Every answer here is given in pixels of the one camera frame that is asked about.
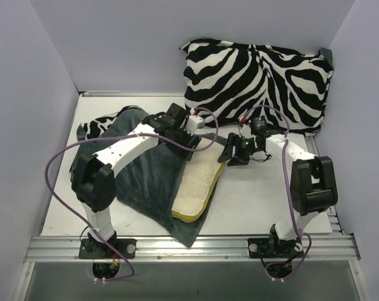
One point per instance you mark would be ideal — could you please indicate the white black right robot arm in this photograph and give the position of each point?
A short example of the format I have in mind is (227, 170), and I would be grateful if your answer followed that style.
(309, 179)

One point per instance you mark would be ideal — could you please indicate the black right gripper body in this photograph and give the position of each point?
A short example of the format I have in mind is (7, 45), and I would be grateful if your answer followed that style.
(237, 150)

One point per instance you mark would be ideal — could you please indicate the cream quilted pillow yellow trim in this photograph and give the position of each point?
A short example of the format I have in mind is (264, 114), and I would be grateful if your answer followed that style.
(200, 176)

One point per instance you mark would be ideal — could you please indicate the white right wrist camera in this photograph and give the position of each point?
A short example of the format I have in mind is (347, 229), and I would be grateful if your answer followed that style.
(244, 128)

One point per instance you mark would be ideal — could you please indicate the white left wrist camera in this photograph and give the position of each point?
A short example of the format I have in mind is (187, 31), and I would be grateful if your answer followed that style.
(193, 122)

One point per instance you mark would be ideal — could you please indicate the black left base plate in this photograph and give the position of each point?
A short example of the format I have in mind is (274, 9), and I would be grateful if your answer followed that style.
(95, 250)

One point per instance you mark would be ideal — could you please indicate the grey zebra pillowcase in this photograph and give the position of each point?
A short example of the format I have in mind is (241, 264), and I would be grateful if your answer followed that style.
(150, 183)

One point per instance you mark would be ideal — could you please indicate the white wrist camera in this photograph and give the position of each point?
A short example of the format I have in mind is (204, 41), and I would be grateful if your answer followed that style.
(193, 122)
(244, 128)

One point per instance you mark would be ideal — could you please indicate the aluminium front rail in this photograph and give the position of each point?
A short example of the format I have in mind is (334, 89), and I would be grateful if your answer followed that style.
(160, 249)

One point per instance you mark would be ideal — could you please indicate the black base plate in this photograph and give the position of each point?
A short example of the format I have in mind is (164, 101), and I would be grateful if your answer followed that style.
(269, 248)
(95, 250)

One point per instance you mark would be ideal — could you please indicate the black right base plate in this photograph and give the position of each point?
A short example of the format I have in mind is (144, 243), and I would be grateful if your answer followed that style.
(269, 248)

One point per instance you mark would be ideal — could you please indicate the aluminium back rail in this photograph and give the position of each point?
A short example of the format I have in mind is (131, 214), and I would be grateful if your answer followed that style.
(101, 94)

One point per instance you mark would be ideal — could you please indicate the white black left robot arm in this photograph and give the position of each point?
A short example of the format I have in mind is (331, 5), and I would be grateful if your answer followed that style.
(93, 177)

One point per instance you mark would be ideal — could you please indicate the zebra print pillow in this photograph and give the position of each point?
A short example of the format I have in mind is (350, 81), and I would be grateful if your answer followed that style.
(234, 80)

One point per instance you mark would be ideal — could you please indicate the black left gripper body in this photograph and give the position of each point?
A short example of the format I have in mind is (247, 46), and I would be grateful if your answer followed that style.
(182, 140)

